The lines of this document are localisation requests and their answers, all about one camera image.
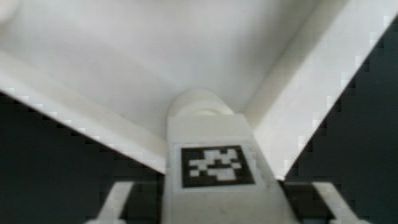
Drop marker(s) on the white table leg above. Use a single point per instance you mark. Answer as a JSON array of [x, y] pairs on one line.
[[220, 187]]

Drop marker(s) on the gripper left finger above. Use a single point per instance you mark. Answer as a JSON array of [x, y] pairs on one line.
[[110, 211]]

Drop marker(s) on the white square table top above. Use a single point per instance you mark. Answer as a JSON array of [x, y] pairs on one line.
[[103, 56]]

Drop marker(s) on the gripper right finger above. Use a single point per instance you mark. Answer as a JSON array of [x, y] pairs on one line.
[[344, 216]]

